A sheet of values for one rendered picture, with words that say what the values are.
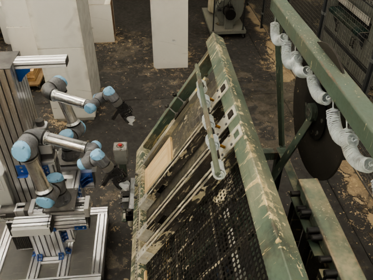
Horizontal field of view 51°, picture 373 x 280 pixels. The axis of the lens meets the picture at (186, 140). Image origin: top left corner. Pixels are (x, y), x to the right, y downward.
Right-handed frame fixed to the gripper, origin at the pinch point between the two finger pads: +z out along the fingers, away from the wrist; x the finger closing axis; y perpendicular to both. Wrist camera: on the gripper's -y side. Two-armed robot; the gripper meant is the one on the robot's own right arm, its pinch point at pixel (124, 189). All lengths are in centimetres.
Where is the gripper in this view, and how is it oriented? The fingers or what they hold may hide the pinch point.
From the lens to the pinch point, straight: 260.3
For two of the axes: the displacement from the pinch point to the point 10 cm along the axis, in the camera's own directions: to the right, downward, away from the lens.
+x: -0.8, -6.1, 7.9
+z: 4.6, 6.8, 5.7
